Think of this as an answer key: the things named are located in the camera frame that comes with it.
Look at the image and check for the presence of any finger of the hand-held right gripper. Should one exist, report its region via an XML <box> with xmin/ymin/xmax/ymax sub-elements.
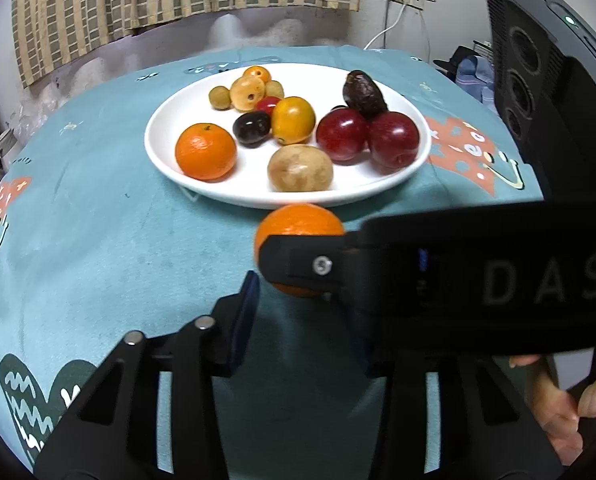
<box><xmin>257</xmin><ymin>232</ymin><xmax>366</xmax><ymax>297</ymax></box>

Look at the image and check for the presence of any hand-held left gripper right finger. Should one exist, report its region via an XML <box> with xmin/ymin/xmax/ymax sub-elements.
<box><xmin>345</xmin><ymin>305</ymin><xmax>566</xmax><ymax>480</ymax></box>

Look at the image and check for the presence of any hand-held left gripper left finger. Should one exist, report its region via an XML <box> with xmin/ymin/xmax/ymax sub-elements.
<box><xmin>33</xmin><ymin>270</ymin><xmax>262</xmax><ymax>480</ymax></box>

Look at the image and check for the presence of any orange mandarin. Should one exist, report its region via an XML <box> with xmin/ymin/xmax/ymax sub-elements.
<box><xmin>254</xmin><ymin>204</ymin><xmax>346</xmax><ymax>298</ymax></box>
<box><xmin>175</xmin><ymin>123</ymin><xmax>238</xmax><ymax>182</ymax></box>

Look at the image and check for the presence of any beige round fruit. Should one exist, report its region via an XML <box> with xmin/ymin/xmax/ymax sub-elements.
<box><xmin>267</xmin><ymin>144</ymin><xmax>335</xmax><ymax>193</ymax></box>

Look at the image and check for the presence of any white oval plate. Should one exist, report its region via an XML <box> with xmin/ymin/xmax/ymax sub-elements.
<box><xmin>144</xmin><ymin>62</ymin><xmax>432</xmax><ymax>210</ymax></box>

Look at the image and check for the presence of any red apple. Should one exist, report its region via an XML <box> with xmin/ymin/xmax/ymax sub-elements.
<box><xmin>368</xmin><ymin>111</ymin><xmax>421</xmax><ymax>170</ymax></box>
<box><xmin>316</xmin><ymin>108</ymin><xmax>370</xmax><ymax>162</ymax></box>

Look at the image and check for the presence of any yellow fruit with holes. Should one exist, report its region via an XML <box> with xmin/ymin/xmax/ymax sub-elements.
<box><xmin>229</xmin><ymin>76</ymin><xmax>266</xmax><ymax>112</ymax></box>

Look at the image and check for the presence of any dark brown avocado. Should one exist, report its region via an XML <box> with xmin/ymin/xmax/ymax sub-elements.
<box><xmin>342</xmin><ymin>70</ymin><xmax>389</xmax><ymax>120</ymax></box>

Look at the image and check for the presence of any person's right hand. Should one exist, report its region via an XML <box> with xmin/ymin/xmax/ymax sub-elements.
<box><xmin>509</xmin><ymin>354</ymin><xmax>596</xmax><ymax>467</ymax></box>

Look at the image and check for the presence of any teal printed tablecloth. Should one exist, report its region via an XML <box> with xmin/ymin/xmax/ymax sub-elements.
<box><xmin>0</xmin><ymin>45</ymin><xmax>549</xmax><ymax>480</ymax></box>

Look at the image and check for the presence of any yellow orange tomato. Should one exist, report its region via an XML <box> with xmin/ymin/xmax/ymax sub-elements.
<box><xmin>271</xmin><ymin>96</ymin><xmax>316</xmax><ymax>145</ymax></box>

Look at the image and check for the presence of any dark purple plum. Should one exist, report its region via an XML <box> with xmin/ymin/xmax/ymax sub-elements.
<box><xmin>232</xmin><ymin>111</ymin><xmax>272</xmax><ymax>149</ymax></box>

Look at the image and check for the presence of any blue cloth pile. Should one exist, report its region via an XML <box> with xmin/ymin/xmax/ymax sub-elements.
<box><xmin>455</xmin><ymin>55</ymin><xmax>499</xmax><ymax>106</ymax></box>

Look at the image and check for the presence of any black hat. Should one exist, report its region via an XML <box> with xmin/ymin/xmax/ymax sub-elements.
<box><xmin>433</xmin><ymin>46</ymin><xmax>474</xmax><ymax>73</ymax></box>

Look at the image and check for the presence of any clear plastic bag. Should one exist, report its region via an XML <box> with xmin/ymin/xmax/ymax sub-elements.
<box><xmin>0</xmin><ymin>95</ymin><xmax>54</xmax><ymax>161</ymax></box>

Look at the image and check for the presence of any checked beige curtain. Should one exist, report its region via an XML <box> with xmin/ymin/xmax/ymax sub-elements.
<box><xmin>10</xmin><ymin>0</ymin><xmax>365</xmax><ymax>90</ymax></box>

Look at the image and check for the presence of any white power cable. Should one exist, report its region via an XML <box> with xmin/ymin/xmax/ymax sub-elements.
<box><xmin>363</xmin><ymin>2</ymin><xmax>409</xmax><ymax>52</ymax></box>

